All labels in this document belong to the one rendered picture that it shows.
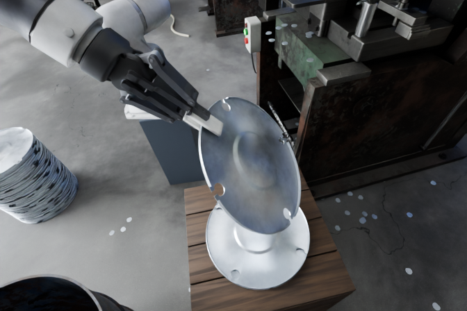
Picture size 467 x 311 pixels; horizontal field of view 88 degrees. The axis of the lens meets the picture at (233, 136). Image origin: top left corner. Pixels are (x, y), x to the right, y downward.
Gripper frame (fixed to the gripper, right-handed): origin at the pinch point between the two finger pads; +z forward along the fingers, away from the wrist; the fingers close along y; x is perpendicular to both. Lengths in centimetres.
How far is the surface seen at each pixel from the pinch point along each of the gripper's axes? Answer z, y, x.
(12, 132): -40, -100, 24
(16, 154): -32, -91, 13
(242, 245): 31.9, -22.1, -9.6
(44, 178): -19, -97, 10
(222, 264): 28.8, -25.6, -14.9
